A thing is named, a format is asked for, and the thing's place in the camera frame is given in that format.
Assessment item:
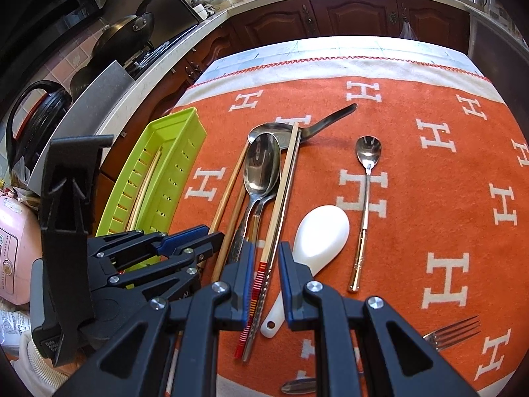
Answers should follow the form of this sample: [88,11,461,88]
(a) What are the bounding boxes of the brown wooden chopstick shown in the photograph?
[126,161,160,232]
[208,141,251,236]
[211,184,247,285]

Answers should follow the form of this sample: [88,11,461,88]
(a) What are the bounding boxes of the bent-handle metal spoon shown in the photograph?
[248,103,358,152]

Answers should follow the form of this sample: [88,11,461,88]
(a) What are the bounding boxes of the brown wooden kitchen cabinets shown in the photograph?
[101,0,472,183]

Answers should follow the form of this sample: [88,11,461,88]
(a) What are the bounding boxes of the pink rice cooker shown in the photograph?
[0,192,42,304]

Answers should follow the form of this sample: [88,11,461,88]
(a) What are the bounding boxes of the black wok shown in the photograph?
[91,12,155,65]

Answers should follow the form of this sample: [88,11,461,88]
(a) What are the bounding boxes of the metal fork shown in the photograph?
[281,314,482,397]

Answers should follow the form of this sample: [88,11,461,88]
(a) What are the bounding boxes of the grey metal panel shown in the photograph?
[25,60,137,187]

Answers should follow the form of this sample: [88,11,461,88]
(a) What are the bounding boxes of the white kitchen countertop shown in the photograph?
[97,0,529,141]

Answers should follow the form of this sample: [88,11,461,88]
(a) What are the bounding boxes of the light blue table cover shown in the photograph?
[202,37,472,77]

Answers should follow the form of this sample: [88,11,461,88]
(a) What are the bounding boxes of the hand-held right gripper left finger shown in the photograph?
[54,241,254,397]

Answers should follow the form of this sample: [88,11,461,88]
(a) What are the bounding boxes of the green plastic utensil tray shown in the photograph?
[95,107,208,290]

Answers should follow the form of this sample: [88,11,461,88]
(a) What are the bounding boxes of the small gold-handled spoon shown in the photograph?
[346,136,384,294]

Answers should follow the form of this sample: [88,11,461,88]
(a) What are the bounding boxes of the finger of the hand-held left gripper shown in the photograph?
[89,224,225,266]
[93,251,204,299]

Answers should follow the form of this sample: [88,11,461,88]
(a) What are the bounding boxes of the orange printed blanket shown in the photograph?
[163,52,529,397]

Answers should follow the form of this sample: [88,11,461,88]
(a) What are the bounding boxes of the stainless steel splash panel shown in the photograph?
[89,0,203,46]

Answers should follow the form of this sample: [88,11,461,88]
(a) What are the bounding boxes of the black range hood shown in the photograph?
[0,0,104,104]

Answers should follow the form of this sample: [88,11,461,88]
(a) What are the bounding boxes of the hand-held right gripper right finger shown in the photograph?
[279,241,478,397]

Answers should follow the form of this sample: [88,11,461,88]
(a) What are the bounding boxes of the white ceramic spoon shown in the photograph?
[260,205,351,338]

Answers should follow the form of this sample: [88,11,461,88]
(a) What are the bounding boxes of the gas stove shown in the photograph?
[124,39,183,79]

